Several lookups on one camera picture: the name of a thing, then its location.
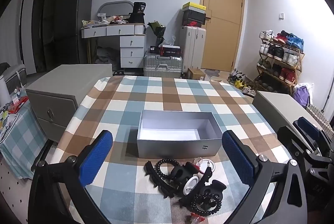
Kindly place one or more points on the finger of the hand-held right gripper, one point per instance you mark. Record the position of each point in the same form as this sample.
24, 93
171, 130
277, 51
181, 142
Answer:
306, 124
289, 136

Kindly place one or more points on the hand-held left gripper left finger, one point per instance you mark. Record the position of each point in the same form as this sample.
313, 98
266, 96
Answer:
96, 158

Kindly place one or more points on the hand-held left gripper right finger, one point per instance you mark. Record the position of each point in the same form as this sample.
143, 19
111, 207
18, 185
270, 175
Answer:
237, 158

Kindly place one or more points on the red clear hair clip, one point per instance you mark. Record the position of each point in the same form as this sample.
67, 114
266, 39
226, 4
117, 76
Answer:
202, 164
196, 217

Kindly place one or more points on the large black hair claw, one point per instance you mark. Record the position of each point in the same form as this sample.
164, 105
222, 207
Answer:
208, 187

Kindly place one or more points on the white pin badge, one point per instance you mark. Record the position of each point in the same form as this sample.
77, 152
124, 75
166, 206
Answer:
190, 185

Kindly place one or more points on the small black hair claw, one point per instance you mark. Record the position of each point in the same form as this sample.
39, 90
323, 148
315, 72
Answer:
182, 173

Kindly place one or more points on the silver cardboard box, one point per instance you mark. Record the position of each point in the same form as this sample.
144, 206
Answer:
180, 148

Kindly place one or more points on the long black hair claw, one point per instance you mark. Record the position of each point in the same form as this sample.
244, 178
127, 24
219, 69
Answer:
156, 182

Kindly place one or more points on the wicker basket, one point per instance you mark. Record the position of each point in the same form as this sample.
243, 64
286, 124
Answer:
319, 117

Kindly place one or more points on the purple bag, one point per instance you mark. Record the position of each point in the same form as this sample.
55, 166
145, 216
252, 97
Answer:
302, 94

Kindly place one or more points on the grey drawer cabinet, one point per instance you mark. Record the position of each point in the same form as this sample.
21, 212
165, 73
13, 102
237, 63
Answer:
276, 106
65, 83

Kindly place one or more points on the wooden shoe rack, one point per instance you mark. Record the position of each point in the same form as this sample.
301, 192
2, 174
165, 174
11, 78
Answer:
300, 67

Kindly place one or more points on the pile of shoes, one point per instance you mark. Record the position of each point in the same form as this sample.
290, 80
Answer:
241, 81

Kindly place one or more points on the rows of sneakers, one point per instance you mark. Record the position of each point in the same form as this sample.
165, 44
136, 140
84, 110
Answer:
281, 51

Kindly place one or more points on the teal checked cloth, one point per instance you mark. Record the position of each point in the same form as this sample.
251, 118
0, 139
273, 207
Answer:
18, 140

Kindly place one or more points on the small floor rug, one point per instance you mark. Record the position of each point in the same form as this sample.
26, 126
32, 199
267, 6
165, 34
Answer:
212, 75

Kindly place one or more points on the white perforated board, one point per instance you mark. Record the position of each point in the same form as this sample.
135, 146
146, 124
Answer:
13, 195

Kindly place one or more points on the checkered tablecloth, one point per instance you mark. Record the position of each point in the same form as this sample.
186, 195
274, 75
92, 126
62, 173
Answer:
167, 98

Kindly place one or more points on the brown cardboard box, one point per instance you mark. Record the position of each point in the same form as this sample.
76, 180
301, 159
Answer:
195, 74

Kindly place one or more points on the pile of small colourful items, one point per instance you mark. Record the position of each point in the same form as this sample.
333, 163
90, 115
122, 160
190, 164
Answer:
15, 106

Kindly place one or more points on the grey crumpled cloth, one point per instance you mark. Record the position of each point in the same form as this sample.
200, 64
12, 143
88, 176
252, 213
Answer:
107, 57

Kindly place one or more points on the silver suitcase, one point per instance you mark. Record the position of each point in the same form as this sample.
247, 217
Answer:
161, 64

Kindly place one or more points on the grey striped bag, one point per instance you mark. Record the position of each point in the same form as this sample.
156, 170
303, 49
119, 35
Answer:
15, 76

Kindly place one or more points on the white suitcase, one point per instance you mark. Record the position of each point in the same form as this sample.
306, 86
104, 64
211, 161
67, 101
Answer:
193, 46

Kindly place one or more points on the white dressing table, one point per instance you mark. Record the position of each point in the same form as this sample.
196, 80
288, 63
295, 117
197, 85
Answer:
131, 42

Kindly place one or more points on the small black box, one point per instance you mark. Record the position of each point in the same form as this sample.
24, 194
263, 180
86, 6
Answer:
154, 50

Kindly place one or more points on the wooden door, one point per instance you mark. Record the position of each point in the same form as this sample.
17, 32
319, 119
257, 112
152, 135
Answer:
221, 31

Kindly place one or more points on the black box with red stripe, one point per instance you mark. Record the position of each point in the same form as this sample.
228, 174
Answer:
171, 50

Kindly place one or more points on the dark grey fridge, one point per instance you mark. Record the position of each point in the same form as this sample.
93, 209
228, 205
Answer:
70, 31

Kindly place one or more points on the pile of dressing table clutter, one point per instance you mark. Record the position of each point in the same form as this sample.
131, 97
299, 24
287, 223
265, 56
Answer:
104, 21

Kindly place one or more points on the red black shoe box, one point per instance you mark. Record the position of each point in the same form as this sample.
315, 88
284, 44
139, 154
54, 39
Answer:
192, 23

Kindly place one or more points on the dark wrapped flower bouquet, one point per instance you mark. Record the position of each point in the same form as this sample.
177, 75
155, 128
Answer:
158, 29

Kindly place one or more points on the dark wardrobe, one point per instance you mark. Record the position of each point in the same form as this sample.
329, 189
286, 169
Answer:
41, 25

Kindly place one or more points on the arched mirror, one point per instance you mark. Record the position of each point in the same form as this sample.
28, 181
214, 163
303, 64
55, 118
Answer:
114, 8

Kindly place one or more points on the black bag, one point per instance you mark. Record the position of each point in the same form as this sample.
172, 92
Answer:
138, 12

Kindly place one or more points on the yellow lid shoe box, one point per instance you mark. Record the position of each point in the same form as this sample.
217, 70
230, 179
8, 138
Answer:
193, 6

